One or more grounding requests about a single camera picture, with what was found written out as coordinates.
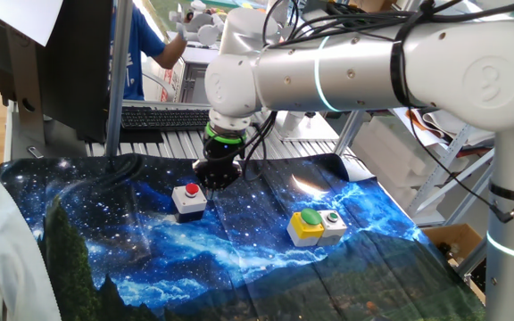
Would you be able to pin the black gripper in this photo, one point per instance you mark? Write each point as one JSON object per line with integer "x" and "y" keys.
{"x": 219, "y": 162}

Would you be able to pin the green mushroom button yellow box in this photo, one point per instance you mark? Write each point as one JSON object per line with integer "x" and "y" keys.
{"x": 304, "y": 229}

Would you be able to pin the small green button white box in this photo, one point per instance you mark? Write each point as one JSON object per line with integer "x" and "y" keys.
{"x": 335, "y": 229}

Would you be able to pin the bare person forearm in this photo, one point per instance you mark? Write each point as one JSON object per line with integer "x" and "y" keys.
{"x": 172, "y": 51}

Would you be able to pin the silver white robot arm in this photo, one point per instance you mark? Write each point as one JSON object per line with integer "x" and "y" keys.
{"x": 350, "y": 76}

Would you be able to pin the red button white box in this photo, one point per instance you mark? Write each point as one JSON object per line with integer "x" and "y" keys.
{"x": 188, "y": 203}

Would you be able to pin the starry night landscape tablecloth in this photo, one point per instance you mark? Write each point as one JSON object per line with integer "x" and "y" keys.
{"x": 239, "y": 249}

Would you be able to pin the black keyboard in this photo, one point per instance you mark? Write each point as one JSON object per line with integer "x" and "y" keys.
{"x": 163, "y": 119}

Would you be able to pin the aluminium background table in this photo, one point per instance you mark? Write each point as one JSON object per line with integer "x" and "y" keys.
{"x": 194, "y": 80}

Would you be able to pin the white carton red print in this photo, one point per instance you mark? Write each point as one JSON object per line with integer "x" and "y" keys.
{"x": 170, "y": 84}

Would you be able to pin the silver mounting plate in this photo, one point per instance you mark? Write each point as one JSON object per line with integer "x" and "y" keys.
{"x": 319, "y": 131}

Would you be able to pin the vertical aluminium pole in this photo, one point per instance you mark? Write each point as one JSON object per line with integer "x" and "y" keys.
{"x": 118, "y": 80}

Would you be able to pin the white handheld robot device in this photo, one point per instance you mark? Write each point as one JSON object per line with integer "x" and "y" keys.
{"x": 205, "y": 31}

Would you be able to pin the person in blue shirt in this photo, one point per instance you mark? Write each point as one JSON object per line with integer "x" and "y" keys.
{"x": 143, "y": 44}

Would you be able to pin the white foam packing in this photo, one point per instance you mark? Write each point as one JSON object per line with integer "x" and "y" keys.
{"x": 386, "y": 151}

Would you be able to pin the black computer monitor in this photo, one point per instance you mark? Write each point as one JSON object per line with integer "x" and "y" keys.
{"x": 74, "y": 67}

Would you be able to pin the small silver clip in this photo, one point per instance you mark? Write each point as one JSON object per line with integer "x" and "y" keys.
{"x": 35, "y": 152}

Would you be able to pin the white cloth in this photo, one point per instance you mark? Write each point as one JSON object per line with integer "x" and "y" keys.
{"x": 20, "y": 267}

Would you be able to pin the stack of papers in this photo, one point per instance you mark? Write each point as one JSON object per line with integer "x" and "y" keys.
{"x": 444, "y": 125}

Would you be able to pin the large open cardboard box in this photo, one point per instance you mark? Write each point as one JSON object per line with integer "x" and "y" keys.
{"x": 458, "y": 234}

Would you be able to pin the white paper sheet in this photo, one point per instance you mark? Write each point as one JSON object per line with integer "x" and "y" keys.
{"x": 25, "y": 18}

